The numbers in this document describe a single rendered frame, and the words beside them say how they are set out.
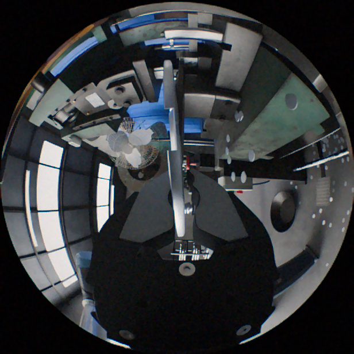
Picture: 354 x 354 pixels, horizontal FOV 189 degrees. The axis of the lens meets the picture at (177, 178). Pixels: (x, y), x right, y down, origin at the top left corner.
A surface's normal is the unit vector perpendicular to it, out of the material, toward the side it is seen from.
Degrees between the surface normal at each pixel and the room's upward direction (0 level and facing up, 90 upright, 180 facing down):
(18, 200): 180
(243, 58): 90
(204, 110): 90
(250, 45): 90
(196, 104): 90
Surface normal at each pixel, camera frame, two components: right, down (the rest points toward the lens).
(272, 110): -0.04, 0.99
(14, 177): 1.00, 0.04
